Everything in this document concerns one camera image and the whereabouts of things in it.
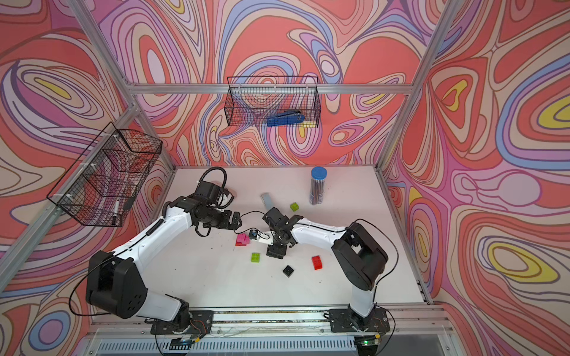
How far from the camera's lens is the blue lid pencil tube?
0.93m

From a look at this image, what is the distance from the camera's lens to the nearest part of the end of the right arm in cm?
66

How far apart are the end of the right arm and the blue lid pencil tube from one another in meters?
0.26
